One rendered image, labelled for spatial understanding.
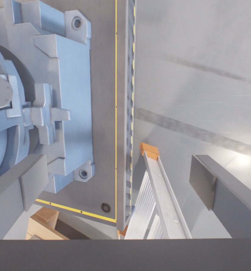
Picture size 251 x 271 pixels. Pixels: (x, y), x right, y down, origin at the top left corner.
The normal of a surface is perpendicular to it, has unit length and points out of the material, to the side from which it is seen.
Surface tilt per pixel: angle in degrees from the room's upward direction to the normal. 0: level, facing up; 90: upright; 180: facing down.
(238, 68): 0
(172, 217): 88
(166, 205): 88
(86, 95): 90
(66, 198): 0
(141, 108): 0
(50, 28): 90
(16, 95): 73
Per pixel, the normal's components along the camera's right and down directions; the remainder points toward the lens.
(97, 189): -0.35, 0.23
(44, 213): 0.30, -0.89
